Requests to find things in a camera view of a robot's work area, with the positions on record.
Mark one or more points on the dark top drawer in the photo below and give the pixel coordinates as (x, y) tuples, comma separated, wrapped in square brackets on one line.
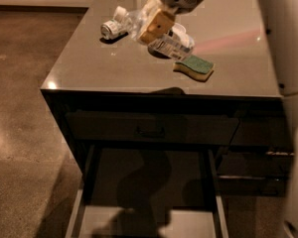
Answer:
[(179, 128)]

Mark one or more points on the black drawer handle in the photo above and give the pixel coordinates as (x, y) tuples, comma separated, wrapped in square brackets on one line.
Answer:
[(158, 133)]

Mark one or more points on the right side drawers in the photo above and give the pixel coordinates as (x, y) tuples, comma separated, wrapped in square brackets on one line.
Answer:
[(259, 157)]

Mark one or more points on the open middle drawer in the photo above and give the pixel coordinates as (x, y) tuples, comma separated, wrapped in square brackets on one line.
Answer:
[(148, 194)]

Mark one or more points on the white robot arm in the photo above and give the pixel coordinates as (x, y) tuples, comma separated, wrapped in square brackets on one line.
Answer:
[(281, 16)]

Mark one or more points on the green yellow sponge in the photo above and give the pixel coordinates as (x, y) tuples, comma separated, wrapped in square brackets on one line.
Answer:
[(195, 68)]

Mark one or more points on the clear plastic water bottle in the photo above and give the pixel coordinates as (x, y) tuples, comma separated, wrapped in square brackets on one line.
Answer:
[(175, 44)]

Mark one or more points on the white green drink can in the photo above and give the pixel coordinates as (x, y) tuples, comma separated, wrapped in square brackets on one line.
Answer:
[(111, 30)]

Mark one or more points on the dark kitchen counter cabinet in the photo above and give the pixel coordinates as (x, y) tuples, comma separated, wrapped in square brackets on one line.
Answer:
[(94, 75)]

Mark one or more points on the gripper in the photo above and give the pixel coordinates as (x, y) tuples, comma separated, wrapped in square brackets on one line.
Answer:
[(158, 23)]

